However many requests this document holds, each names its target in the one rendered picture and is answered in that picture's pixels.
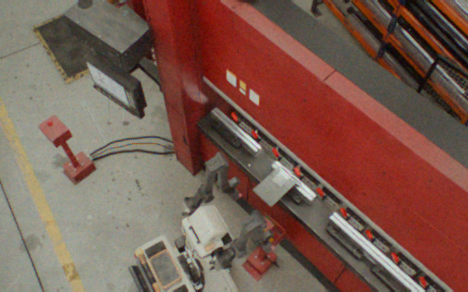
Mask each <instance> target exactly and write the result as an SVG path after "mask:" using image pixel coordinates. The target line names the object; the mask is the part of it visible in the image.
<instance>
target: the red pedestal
mask: <svg viewBox="0 0 468 292"><path fill-rule="evenodd" d="M38 127H39V129H40V130H41V131H42V132H43V134H44V135H45V136H46V138H47V139H48V140H50V141H51V142H52V143H53V144H54V146H55V147H56V148H58V147H59V146H61V147H62V149H63V151H65V154H66V156H67V157H68V159H69V161H67V162H65V164H63V165H62V166H63V167H64V168H65V170H64V171H63V173H64V174H65V176H67V177H68V179H69V180H70V181H71V182H72V183H73V184H74V185H75V186H76V185H77V184H78V183H80V182H81V181H82V180H83V179H84V178H85V177H87V176H89V175H90V174H91V173H92V172H93V171H95V170H97V168H96V167H95V165H94V164H93V163H92V161H91V160H90V159H89V158H88V157H87V156H86V155H85V153H84V152H83V151H81V152H79V153H78V154H77V155H76V156H75V155H74V154H73V152H72V151H71V150H70V147H69V146H68V144H67V143H66V141H67V140H70V138H71V137H73V136H72V135H71V133H70V130H69V129H68V128H67V127H66V126H65V125H64V124H63V122H62V121H61V120H59V118H58V117H57V116H56V115H52V116H50V117H49V118H48V119H47V120H44V121H43V122H42V124H41V125H38Z"/></svg>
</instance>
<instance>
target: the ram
mask: <svg viewBox="0 0 468 292"><path fill-rule="evenodd" d="M197 8H198V19H199V29H200V38H201V48H202V59H203V76H204V77H205V78H207V79H208V81H209V82H212V83H213V85H214V86H215V87H217V88H218V89H219V90H220V91H222V92H223V93H224V94H225V95H226V96H227V97H228V98H229V99H230V100H231V101H232V102H234V103H235V104H236V105H237V106H238V107H240V108H241V109H242V111H243V112H246V113H247V115H248V116H251V117H252V119H253V120H254V121H256V122H257V123H258V124H259V125H260V126H261V127H263V128H264V129H265V130H266V131H268V132H269V133H270V134H271V136H274V137H275V138H276V140H277V141H280V143H281V144H282V145H283V146H286V148H287V149H288V150H289V151H291V152H292V153H293V154H294V155H296V156H297V157H298V158H299V159H300V160H301V161H303V162H304V163H305V165H308V166H309V167H310V169H311V170H314V171H315V173H316V174H317V175H318V176H320V177H321V178H322V179H323V180H325V181H326V183H327V184H328V185H329V186H331V187H332V188H333V189H334V190H336V191H337V192H338V193H339V194H340V195H341V196H343V197H344V198H345V199H346V201H349V202H350V203H351V205H353V206H355V207H356V208H357V210H358V211H361V212H362V213H363V215H365V216H367V217H368V219H369V220H371V221H372V222H374V224H375V225H377V226H378V227H379V228H380V229H381V230H383V231H384V232H385V233H386V234H387V235H389V236H390V238H392V239H393V240H395V241H396V242H397V244H399V245H401V246H402V248H403V249H406V250H407V251H408V252H409V254H410V255H413V257H414V258H415V259H416V260H417V261H419V262H420V263H421V264H422V265H423V266H424V267H426V268H427V270H428V271H430V272H431V273H432V274H434V275H435V276H436V277H437V278H438V279H439V280H440V281H442V282H443V283H444V284H445V285H446V286H448V287H449V288H450V289H451V290H452V291H454V292H468V214H467V212H465V211H464V210H461V208H460V207H459V206H457V205H456V204H454V203H453V202H452V201H451V200H449V199H448V198H447V197H445V196H444V195H443V194H442V193H440V192H439V191H438V190H436V189H435V188H433V187H432V186H431V185H429V183H428V182H425V181H424V180H423V179H422V178H421V177H420V176H418V175H417V174H416V173H415V172H414V171H412V170H411V169H410V168H409V167H408V166H405V164H403V163H402V162H401V161H399V160H398V159H397V158H396V157H394V156H393V155H392V154H390V153H389V152H388V151H386V150H385V149H384V148H383V147H382V146H380V145H378V144H377V142H376V141H374V140H372V139H371V138H370V137H369V136H367V135H366V134H365V133H363V132H362V131H361V130H359V129H358V128H357V127H356V126H354V125H353V124H352V123H351V121H348V120H347V119H346V117H344V116H342V115H341V114H340V113H339V112H337V111H336V110H335V109H333V108H332V107H331V106H329V105H328V104H327V103H326V102H324V101H322V100H321V98H320V97H318V96H316V95H315V94H314V93H313V92H312V91H310V90H309V89H308V88H306V87H305V86H304V85H302V84H301V82H300V81H297V80H296V79H295V78H294V77H292V76H291V74H290V73H289V72H286V70H285V69H283V68H282V67H280V66H279V65H278V64H277V63H276V62H274V61H272V59H271V58H270V57H267V56H266V55H265V54H264V53H263V52H261V51H260V50H259V49H258V48H257V47H255V46H254V45H252V43H250V42H248V41H247V40H246V39H245V38H244V37H242V36H241V35H240V34H239V33H237V32H236V31H235V30H233V29H232V27H230V26H229V25H228V24H227V23H226V22H225V21H223V20H222V19H221V18H219V17H218V16H216V15H215V14H214V13H213V12H212V11H211V10H209V9H207V7H206V6H204V5H203V4H201V3H200V2H199V1H198V0H197ZM228 71H229V72H232V74H233V75H234V76H236V87H235V86H234V85H232V83H231V82H229V81H228ZM203 81H204V82H206V83H207V84H208V86H210V87H212V88H213V90H214V91H216V92H217V93H218V94H219V95H220V96H222V97H223V98H224V99H225V100H226V101H227V102H229V103H230V104H231V105H232V106H233V107H235V108H236V109H237V111H238V112H241V113H242V115H243V116H246V115H245V114H244V113H243V112H242V111H240V110H239V109H238V108H237V107H236V106H235V105H233V104H232V102H230V101H228V99H227V98H226V97H224V96H223V95H222V94H221V93H220V92H218V91H217V90H216V89H215V88H214V87H213V86H212V85H210V84H209V83H208V82H207V81H206V80H203ZM240 81H242V82H243V83H245V84H246V91H245V94H244V93H242V92H241V91H240ZM241 88H242V87H241ZM250 88H251V89H252V91H253V92H256V94H257V95H258V96H260V98H259V106H258V105H256V103H255V102H252V100H251V99H250ZM242 90H243V91H244V89H242ZM246 117H247V116H246ZM247 119H248V120H249V121H250V122H252V120H251V119H250V118H249V117H247ZM252 123H253V124H254V125H255V126H256V124H255V123H254V122H252ZM256 127H258V126H256ZM258 128H259V129H260V130H261V128H260V127H258ZM261 131H262V130H261ZM263 132H264V134H265V135H266V136H267V137H269V138H270V139H271V140H272V141H274V142H275V143H276V145H277V146H279V147H280V148H281V149H282V150H283V151H285V152H286V153H287V154H288V155H290V153H289V152H288V151H286V150H285V149H284V148H283V147H282V146H280V145H279V144H278V143H277V142H276V141H275V140H273V139H272V138H271V136H268V135H267V134H266V132H265V131H263ZM290 157H292V158H293V159H294V160H295V161H296V162H297V163H299V164H300V165H301V166H302V167H304V168H305V170H307V171H308V172H309V173H311V175H312V176H314V177H315V178H316V179H317V180H319V181H320V183H322V184H323V185H325V186H326V184H325V183H324V182H323V181H322V180H320V179H319V178H318V177H317V176H315V175H314V174H313V173H312V172H311V171H310V170H308V169H307V168H306V167H305V165H302V164H301V162H300V161H297V160H296V159H295V157H294V156H293V155H290ZM329 186H326V188H327V189H329V190H331V188H330V187H329ZM334 190H331V192H332V193H334V194H335V195H336V196H337V197H338V198H339V199H341V200H342V201H343V202H344V203H346V204H347V206H349V207H350V208H351V209H352V210H353V211H355V210H354V209H353V208H352V207H351V206H350V205H349V204H348V203H347V202H346V201H344V200H343V199H342V198H341V197H340V196H339V195H337V194H336V192H335V191H334ZM355 212H356V213H357V214H358V215H359V216H361V215H360V214H359V213H358V212H357V211H355ZM361 217H362V218H363V219H364V220H365V222H367V223H368V224H369V225H370V226H371V227H374V226H373V225H372V224H371V223H370V222H368V221H367V220H366V219H365V218H364V217H363V216H361ZM374 229H375V230H376V231H377V232H379V230H378V229H377V228H376V227H374ZM379 234H380V235H382V236H383V237H384V238H385V239H386V240H388V241H389V242H390V243H391V244H392V245H394V246H395V247H396V248H397V249H398V250H400V251H401V252H402V253H403V255H406V256H407V257H408V258H409V260H410V261H413V262H414V263H415V265H416V266H417V267H420V268H421V269H422V271H423V272H425V273H427V274H428V276H429V277H431V278H432V279H434V280H435V282H437V283H438V284H439V285H440V286H441V287H443V288H444V289H445V290H446V291H447V292H449V291H448V289H447V288H445V287H444V286H443V285H442V284H440V283H439V281H438V280H437V279H435V278H434V277H433V276H432V275H431V274H429V273H428V272H427V271H426V270H425V269H424V268H422V267H421V266H420V265H419V264H418V263H417V262H415V261H414V260H413V259H412V258H410V257H409V255H407V254H406V253H405V252H403V250H402V249H400V248H398V247H397V245H396V244H394V243H393V242H391V240H390V239H389V238H387V237H385V235H384V234H383V233H381V232H379Z"/></svg>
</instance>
